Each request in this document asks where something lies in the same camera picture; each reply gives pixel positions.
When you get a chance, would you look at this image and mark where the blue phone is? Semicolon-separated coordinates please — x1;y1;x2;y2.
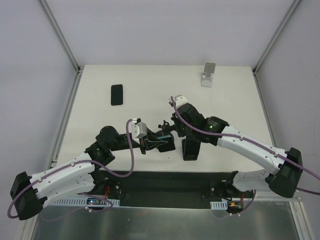
184;134;202;158

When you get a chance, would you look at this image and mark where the black round-base clamp stand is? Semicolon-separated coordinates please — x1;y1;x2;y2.
156;120;176;136

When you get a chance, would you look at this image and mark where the black phone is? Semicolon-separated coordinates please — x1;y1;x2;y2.
110;84;124;106
156;133;176;153

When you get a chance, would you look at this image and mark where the black folding phone stand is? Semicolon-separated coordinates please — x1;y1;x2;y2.
181;138;201;162

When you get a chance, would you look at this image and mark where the silver metal phone stand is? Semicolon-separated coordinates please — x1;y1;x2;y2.
200;62;216;88

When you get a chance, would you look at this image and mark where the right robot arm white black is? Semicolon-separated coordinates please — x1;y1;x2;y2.
171;102;303;198

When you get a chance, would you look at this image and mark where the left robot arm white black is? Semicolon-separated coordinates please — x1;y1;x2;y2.
7;122;175;221

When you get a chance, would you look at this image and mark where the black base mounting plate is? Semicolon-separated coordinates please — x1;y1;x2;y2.
88;170;253;209

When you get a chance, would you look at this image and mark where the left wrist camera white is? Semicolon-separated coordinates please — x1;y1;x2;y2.
128;118;148;144

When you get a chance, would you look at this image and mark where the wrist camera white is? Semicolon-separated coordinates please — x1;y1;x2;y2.
169;95;188;108
128;118;148;144

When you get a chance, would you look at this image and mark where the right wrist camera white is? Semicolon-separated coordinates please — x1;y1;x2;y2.
169;95;188;108

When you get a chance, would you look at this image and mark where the left white cable duct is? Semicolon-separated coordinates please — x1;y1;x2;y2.
48;196;120;208

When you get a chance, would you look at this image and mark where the white cable duct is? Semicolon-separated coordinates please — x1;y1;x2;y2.
48;196;120;208
210;200;228;211

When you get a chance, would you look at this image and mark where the right white cable duct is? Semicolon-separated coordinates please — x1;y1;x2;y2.
210;200;228;211

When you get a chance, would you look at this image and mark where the aluminium front rail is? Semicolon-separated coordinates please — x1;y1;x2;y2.
255;190;302;202

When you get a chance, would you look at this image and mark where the left aluminium frame post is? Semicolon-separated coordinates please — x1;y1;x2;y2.
37;0;82;73

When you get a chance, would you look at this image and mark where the aluminium frame post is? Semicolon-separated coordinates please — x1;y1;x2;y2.
37;0;82;73
252;0;303;76

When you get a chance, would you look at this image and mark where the right aluminium frame post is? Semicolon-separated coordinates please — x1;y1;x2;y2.
252;0;303;76

